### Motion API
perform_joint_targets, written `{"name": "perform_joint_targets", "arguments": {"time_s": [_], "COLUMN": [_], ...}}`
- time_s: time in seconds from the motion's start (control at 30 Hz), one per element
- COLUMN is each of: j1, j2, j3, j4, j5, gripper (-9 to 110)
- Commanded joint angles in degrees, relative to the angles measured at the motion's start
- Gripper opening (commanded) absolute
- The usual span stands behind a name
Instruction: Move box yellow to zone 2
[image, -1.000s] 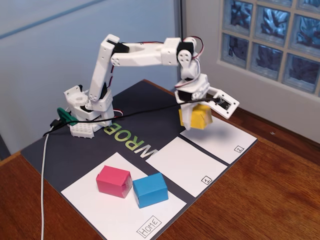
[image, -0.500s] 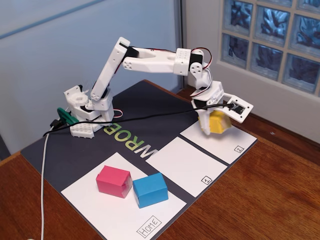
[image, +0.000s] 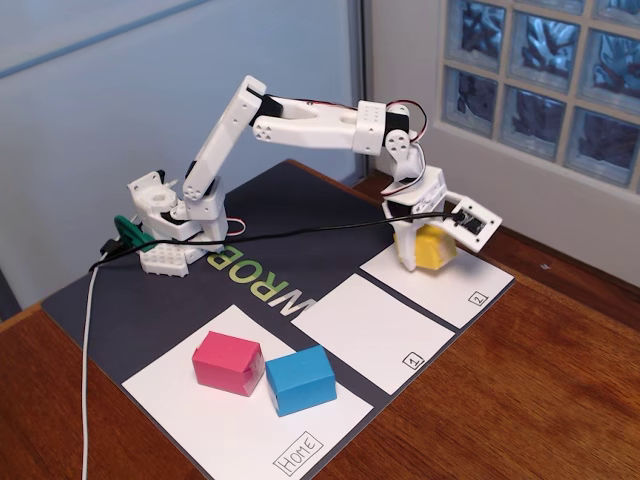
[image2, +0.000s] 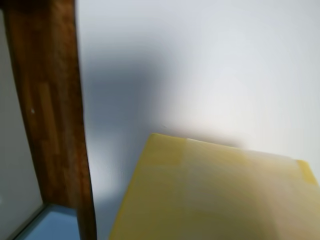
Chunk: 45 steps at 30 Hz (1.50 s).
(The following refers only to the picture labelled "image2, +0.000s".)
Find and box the yellow paper box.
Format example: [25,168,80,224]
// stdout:
[108,132,320,240]

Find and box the grey metal partition post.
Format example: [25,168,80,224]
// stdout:
[11,202,50,240]

